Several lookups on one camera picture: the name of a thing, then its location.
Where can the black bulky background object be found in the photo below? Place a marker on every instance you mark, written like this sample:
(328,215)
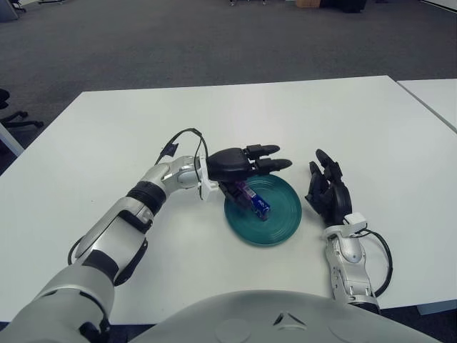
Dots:
(353,4)

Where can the blue gum box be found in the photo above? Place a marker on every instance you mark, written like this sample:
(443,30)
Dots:
(260,205)

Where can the white desk side panel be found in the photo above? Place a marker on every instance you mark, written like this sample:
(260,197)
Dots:
(10,139)

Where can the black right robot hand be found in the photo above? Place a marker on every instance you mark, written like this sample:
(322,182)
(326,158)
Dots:
(333,199)

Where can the black office chair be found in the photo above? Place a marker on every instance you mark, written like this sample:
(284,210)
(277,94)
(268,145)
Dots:
(3,95)

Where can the grey robot torso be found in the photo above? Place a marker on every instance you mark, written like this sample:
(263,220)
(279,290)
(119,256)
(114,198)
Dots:
(232,314)

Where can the grey office cabinet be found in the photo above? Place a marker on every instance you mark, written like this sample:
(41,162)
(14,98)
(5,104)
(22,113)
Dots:
(7,10)

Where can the teal round plate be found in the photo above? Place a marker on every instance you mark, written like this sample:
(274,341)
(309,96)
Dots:
(282,214)

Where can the cardboard box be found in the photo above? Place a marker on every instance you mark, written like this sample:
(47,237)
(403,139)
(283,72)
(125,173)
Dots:
(308,3)

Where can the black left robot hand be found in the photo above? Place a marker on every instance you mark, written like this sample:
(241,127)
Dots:
(228,166)

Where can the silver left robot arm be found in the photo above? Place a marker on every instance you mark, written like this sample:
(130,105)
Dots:
(107,232)

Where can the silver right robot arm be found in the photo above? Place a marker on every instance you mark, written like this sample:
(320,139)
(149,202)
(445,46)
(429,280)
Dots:
(348,252)

